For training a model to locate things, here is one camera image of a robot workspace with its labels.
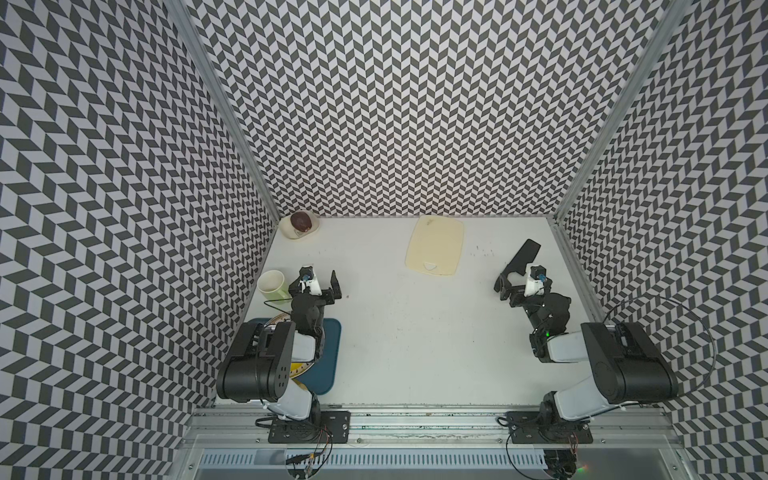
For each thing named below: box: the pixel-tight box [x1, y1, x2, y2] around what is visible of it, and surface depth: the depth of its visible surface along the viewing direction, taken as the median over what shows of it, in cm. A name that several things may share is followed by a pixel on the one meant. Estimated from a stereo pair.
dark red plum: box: [290, 211, 312, 232], surface depth 117 cm
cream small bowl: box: [279, 210, 319, 239], surface depth 118 cm
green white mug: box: [257, 269, 292, 300], surface depth 91 cm
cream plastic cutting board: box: [405, 215, 464, 277], surface depth 111 cm
